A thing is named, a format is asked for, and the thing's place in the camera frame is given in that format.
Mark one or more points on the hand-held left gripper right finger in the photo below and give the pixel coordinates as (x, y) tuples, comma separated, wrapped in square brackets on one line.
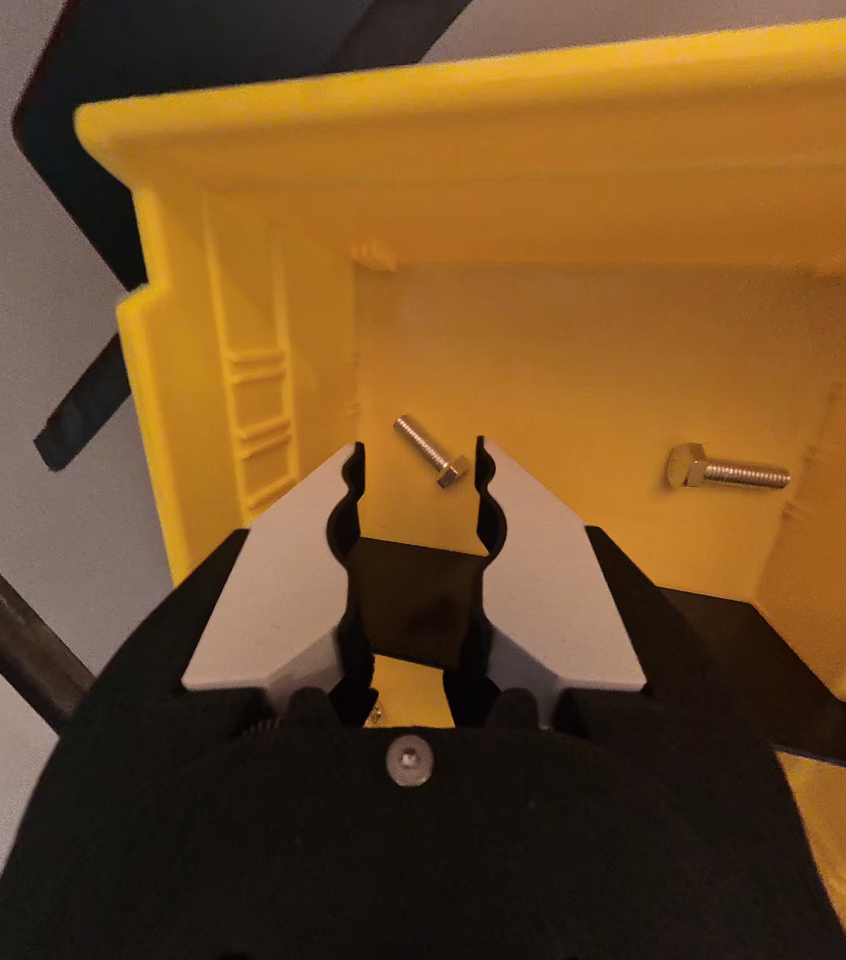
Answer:
[(550, 600)]

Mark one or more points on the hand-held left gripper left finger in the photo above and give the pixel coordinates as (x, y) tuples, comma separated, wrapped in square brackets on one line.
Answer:
[(280, 600)]

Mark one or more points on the steel hex bolt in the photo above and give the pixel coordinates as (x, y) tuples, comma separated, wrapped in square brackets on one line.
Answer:
[(730, 474), (423, 446)]

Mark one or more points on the yellow plastic bin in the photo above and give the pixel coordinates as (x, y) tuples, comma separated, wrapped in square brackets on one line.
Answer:
[(580, 337)]

